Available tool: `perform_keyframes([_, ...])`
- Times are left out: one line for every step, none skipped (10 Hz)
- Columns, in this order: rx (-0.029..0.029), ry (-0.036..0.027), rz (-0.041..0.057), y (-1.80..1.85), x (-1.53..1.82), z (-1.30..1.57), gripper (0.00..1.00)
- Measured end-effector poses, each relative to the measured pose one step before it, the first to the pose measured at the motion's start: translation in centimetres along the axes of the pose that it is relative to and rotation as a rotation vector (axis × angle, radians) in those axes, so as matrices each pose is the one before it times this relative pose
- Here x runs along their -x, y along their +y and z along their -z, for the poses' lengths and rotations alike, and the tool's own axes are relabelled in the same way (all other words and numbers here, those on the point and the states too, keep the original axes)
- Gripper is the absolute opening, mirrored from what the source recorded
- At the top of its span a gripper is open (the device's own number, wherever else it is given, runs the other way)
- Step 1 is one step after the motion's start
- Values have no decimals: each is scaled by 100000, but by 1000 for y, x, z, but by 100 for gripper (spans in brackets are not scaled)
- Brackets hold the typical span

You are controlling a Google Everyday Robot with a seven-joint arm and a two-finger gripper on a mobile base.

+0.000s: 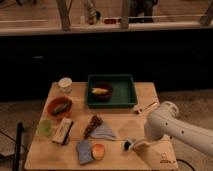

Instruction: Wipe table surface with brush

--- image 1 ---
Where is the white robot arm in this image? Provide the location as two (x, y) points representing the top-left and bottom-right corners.
(123, 101), (213, 157)

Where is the wooden brush block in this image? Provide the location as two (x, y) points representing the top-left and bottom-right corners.
(52, 118), (73, 145)

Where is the grey folded cloth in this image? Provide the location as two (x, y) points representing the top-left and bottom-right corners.
(90, 122), (116, 141)

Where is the orange bread roll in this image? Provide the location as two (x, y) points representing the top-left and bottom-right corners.
(92, 144), (105, 160)

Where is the blue sponge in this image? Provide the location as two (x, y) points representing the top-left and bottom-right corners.
(76, 140), (93, 165)

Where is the dark brown bowl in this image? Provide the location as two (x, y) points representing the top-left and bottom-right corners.
(91, 82), (113, 101)

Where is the green plastic tray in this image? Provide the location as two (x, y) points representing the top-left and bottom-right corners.
(85, 74), (138, 108)

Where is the yellow corn cob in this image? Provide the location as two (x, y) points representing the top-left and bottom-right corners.
(92, 88), (109, 95)

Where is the dark green pickle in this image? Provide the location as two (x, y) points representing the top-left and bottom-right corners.
(52, 103), (70, 115)

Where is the orange bowl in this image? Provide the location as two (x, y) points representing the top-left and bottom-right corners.
(47, 96), (72, 120)

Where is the green cup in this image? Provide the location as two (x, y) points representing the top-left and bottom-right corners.
(37, 120), (52, 136)

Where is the white cup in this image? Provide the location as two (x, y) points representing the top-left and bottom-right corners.
(58, 77), (72, 93)

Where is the black pole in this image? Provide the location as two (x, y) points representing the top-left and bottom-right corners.
(12, 122), (24, 171)

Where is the wooden handled brush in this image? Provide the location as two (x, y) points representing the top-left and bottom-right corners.
(133, 102), (157, 114)

